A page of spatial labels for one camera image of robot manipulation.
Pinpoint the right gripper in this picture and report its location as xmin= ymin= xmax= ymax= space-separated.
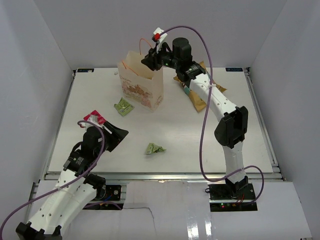
xmin=142 ymin=42 xmax=182 ymax=71

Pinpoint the red snack packet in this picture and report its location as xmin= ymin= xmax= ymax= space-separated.
xmin=83 ymin=110 xmax=106 ymax=125

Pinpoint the green snack packet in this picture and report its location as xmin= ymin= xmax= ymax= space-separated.
xmin=145 ymin=142 xmax=166 ymax=155
xmin=114 ymin=97 xmax=135 ymax=117

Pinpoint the large chips bag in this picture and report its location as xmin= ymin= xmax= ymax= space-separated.
xmin=175 ymin=61 xmax=235 ymax=119

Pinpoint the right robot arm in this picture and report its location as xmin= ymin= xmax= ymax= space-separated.
xmin=141 ymin=35 xmax=249 ymax=200

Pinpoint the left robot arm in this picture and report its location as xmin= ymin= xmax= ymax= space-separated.
xmin=15 ymin=120 xmax=129 ymax=240

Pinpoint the white paper bag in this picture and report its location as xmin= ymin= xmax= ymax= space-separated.
xmin=117 ymin=50 xmax=164 ymax=112

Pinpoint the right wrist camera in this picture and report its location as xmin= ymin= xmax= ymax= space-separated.
xmin=152 ymin=27 xmax=168 ymax=53

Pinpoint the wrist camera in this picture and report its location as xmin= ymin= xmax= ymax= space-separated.
xmin=152 ymin=27 xmax=168 ymax=53
xmin=85 ymin=115 xmax=103 ymax=131

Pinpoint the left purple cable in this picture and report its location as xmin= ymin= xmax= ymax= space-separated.
xmin=0 ymin=120 xmax=123 ymax=235

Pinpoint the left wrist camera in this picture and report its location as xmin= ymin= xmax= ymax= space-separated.
xmin=85 ymin=115 xmax=103 ymax=131

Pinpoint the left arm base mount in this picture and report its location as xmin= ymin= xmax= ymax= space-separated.
xmin=92 ymin=184 xmax=122 ymax=202

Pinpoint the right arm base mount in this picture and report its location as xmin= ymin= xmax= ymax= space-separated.
xmin=204 ymin=183 xmax=256 ymax=201

